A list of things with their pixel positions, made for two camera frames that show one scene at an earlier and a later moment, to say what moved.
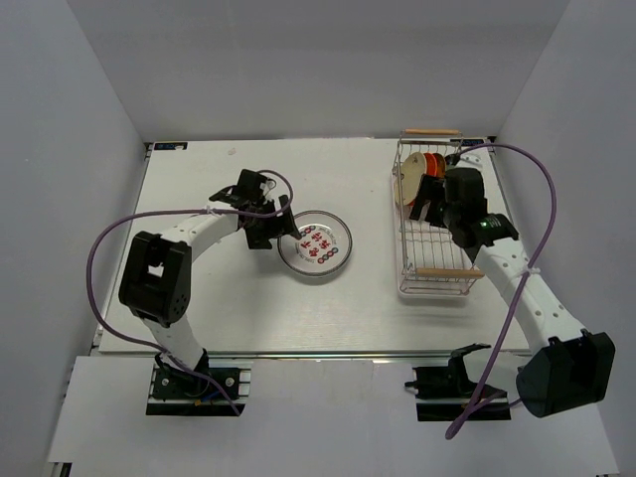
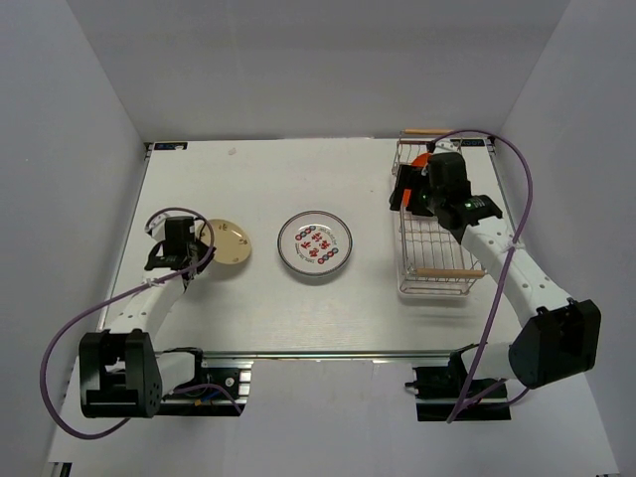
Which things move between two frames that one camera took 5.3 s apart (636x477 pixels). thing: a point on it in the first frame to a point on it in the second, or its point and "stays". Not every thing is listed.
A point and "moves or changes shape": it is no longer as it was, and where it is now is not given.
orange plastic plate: [435, 164] moves or changes shape
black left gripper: [260, 239] to [205, 252]
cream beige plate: [408, 179] moves or changes shape
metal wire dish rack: [431, 261] stays
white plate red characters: [324, 247] stays
